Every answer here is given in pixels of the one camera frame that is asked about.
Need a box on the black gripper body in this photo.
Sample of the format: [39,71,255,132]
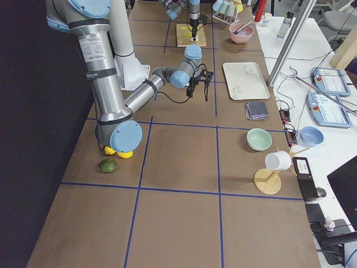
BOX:
[192,73,206,87]
[189,12,200,28]

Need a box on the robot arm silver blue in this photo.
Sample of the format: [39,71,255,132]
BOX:
[46,1,213,155]
[158,0,206,42]

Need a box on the beige bear tray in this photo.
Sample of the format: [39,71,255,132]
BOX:
[223,62,270,101]

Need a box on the bamboo cutting board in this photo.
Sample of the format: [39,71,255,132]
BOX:
[176,24,206,47]

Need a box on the blue cup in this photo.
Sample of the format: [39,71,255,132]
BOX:
[213,0,223,12]

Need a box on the green cup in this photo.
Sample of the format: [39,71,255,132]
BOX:
[219,0,229,14]

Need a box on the grey cup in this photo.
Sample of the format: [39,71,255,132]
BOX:
[225,2,235,17]

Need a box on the pink bowl with ice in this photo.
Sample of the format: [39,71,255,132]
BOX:
[229,23,254,44]

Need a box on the yellow cup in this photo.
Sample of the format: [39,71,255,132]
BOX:
[234,0,243,13]

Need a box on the grey folded cloth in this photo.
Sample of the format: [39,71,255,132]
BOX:
[245,101,269,120]

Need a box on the red cylinder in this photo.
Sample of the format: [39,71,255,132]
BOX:
[254,0,267,22]

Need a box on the cream paper cup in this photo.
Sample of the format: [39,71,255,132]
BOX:
[263,12,273,26]

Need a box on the green ceramic bowl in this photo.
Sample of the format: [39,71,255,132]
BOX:
[247,128,273,151]

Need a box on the yellow lemon right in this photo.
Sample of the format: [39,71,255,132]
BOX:
[117,151,133,159]

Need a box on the yellow lemon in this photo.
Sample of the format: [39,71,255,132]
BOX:
[104,146,116,155]
[117,151,133,159]

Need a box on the clear water bottle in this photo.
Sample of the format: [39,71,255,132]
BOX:
[277,10,295,39]

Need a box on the yellow lemon left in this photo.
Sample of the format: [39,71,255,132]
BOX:
[104,146,116,155]

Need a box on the white mug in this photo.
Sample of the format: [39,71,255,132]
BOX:
[264,151,292,170]

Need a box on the green avocado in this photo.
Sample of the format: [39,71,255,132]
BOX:
[99,159,117,173]

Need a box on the blue bowl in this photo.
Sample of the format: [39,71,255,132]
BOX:
[300,126,324,147]

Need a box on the wooden mug stand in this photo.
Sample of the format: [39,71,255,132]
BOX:
[253,147,310,195]

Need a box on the teach pendant upper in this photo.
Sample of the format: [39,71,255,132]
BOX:
[311,67,351,97]

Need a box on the teach pendant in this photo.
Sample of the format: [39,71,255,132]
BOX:
[311,67,351,97]
[307,92,352,128]

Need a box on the teach pendant lower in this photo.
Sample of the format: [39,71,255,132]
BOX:
[307,92,352,128]

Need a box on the black device box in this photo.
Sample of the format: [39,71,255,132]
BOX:
[292,157,319,202]

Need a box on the black computer mouse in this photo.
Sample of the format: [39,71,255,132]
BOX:
[316,187,327,198]

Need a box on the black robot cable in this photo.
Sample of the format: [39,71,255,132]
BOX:
[155,92,193,104]

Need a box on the white wire cup rack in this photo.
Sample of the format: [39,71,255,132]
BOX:
[212,12,240,25]

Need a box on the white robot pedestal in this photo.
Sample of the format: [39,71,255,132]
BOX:
[109,0,151,90]

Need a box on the aluminium frame post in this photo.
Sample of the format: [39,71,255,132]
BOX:
[267,0,317,87]

